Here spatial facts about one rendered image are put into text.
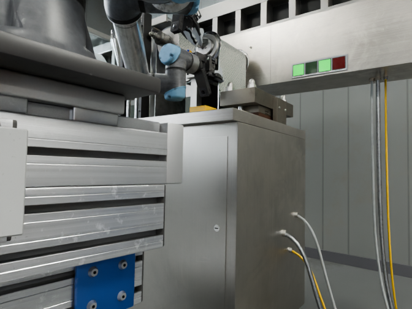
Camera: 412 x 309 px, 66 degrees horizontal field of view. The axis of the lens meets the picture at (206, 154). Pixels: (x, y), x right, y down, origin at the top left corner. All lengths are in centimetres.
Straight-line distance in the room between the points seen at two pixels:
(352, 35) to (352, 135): 128
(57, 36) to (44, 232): 21
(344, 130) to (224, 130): 183
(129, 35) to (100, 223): 66
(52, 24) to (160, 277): 100
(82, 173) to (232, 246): 71
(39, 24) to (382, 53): 135
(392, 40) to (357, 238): 164
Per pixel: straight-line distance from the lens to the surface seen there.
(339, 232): 279
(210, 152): 105
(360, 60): 155
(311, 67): 159
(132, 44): 100
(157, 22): 172
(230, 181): 101
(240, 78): 158
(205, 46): 148
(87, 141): 39
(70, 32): 41
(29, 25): 39
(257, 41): 176
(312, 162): 283
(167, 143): 47
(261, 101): 131
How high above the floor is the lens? 70
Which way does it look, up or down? 3 degrees up
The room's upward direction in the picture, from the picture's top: 1 degrees clockwise
